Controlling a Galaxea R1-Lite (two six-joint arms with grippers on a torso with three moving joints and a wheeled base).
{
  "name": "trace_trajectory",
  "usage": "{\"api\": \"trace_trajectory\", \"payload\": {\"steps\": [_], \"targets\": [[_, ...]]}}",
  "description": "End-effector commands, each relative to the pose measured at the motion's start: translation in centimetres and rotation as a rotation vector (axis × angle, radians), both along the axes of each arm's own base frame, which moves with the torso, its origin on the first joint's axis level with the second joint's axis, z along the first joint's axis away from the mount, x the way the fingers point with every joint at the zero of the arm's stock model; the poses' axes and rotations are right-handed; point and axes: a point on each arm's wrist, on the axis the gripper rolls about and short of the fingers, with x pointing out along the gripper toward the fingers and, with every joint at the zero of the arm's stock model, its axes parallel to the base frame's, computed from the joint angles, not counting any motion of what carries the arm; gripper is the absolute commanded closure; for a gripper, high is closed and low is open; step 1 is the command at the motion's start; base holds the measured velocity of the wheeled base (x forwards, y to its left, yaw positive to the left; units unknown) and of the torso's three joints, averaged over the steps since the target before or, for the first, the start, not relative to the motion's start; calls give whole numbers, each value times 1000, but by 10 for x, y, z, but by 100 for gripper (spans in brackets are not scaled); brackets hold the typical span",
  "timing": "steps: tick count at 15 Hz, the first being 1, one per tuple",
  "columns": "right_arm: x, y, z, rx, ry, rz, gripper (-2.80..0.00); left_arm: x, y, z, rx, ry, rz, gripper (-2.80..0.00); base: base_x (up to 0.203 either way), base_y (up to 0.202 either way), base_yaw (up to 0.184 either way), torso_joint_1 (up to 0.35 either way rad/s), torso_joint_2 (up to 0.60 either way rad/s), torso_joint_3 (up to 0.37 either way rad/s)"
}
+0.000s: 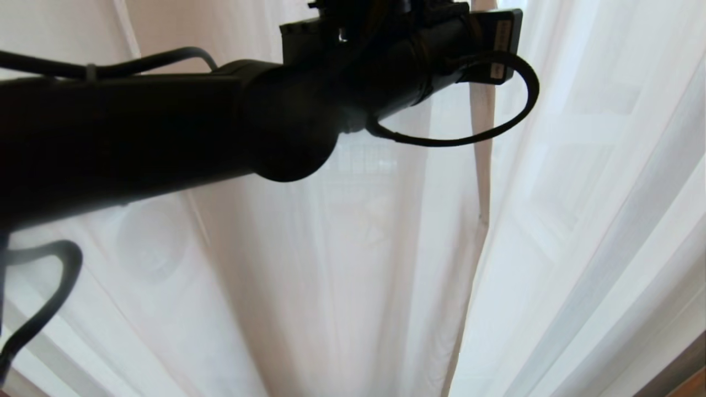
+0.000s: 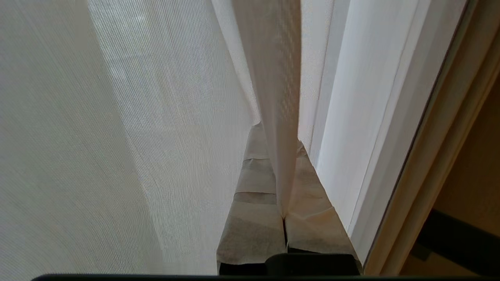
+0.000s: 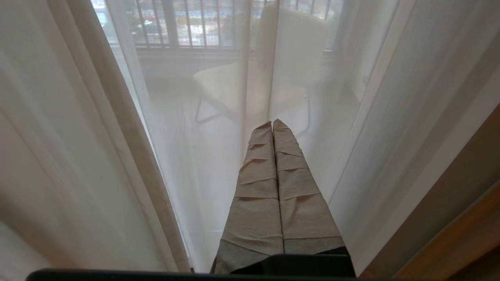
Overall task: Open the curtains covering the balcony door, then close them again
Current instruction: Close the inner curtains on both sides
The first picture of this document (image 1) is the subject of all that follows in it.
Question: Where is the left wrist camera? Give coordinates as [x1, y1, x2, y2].
[468, 8, 523, 85]

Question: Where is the black cable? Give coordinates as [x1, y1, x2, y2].
[0, 239, 84, 388]
[0, 46, 220, 81]
[366, 51, 541, 148]

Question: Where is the white sheer curtain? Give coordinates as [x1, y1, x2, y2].
[0, 0, 498, 397]
[448, 0, 706, 397]

